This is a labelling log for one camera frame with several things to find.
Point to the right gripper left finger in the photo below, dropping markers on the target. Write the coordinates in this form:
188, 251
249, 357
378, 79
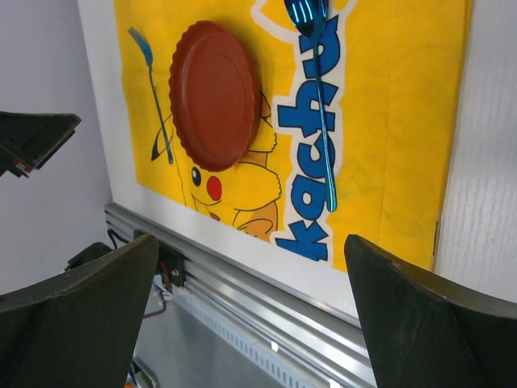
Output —
79, 328

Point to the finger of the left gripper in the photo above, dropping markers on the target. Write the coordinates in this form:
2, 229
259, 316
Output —
29, 140

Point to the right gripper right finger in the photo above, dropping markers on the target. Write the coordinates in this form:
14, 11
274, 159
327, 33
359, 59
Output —
422, 330

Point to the blue metal fork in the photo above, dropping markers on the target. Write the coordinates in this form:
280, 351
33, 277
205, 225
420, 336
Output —
146, 50

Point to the red round plate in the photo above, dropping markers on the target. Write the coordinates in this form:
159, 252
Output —
215, 96

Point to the yellow Pikachu cloth placemat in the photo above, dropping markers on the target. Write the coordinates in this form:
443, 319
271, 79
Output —
391, 73

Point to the blue metal spoon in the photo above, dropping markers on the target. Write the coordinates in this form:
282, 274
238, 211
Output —
309, 19

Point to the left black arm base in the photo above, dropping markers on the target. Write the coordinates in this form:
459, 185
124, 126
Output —
170, 270

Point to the aluminium mounting rail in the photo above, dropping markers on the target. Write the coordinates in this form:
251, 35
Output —
329, 349

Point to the perforated metal cable duct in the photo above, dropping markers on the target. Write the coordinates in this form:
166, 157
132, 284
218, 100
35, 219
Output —
252, 346

